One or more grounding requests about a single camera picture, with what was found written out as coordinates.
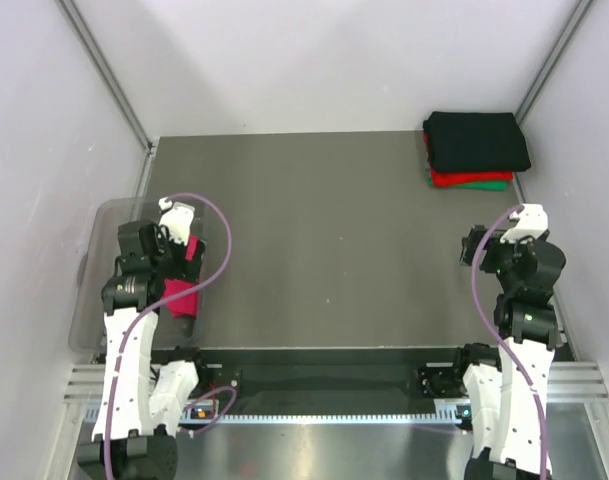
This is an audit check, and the pink t shirt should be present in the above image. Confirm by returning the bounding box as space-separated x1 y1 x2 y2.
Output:
162 235 201 319

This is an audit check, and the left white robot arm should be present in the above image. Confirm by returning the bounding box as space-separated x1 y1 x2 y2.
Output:
76 220 211 479

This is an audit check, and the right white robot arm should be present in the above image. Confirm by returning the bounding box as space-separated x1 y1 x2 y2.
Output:
450 225 566 479

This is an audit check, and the green folded t shirt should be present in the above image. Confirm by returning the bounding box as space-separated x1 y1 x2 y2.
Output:
423 164 508 193

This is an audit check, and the clear plastic bin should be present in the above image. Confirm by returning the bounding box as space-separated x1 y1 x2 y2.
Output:
69 197 203 354

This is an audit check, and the red folded t shirt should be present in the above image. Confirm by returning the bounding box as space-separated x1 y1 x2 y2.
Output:
422 130 514 188

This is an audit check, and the black folded t shirt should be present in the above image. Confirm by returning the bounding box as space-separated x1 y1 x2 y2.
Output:
423 111 531 173

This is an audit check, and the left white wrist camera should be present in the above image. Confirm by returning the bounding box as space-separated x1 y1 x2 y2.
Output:
158 197 195 246

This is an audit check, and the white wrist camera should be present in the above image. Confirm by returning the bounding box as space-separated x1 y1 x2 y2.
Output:
500 203 549 244
158 197 195 246

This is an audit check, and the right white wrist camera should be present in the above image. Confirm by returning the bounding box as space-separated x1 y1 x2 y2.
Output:
500 203 549 244

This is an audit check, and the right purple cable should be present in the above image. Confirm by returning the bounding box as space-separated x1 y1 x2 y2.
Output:
470 204 547 476

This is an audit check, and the purple cable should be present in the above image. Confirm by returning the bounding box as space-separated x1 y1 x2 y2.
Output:
103 192 237 476
470 204 547 476

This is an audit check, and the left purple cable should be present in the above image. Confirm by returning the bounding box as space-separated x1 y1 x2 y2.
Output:
103 192 237 476

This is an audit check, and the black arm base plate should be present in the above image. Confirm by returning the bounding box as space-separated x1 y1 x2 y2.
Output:
152 343 497 398

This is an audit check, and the aluminium frame rail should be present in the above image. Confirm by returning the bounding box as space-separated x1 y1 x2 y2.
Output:
63 362 609 404

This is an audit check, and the grey slotted cable duct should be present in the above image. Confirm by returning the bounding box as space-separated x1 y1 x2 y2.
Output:
83 403 471 426

